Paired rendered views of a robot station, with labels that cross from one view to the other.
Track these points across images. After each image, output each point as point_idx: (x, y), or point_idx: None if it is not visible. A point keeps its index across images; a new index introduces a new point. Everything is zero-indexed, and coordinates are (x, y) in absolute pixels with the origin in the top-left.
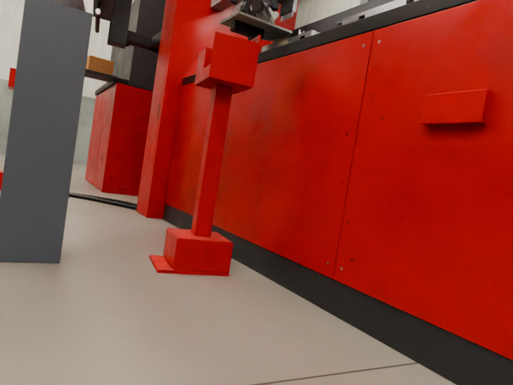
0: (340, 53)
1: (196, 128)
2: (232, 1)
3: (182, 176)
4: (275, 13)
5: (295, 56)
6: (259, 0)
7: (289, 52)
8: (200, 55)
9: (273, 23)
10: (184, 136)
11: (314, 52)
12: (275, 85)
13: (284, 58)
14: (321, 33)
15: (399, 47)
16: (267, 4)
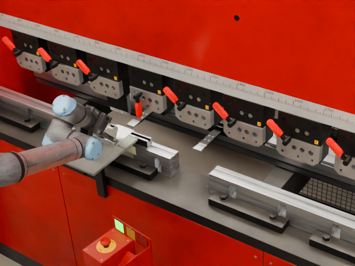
0: (230, 247)
1: (25, 193)
2: (17, 56)
3: (20, 229)
4: (115, 129)
5: (174, 217)
6: (99, 134)
7: (164, 208)
8: (87, 256)
9: (116, 140)
10: (1, 188)
11: (199, 228)
12: (153, 226)
13: (157, 208)
14: (203, 218)
15: None
16: (108, 134)
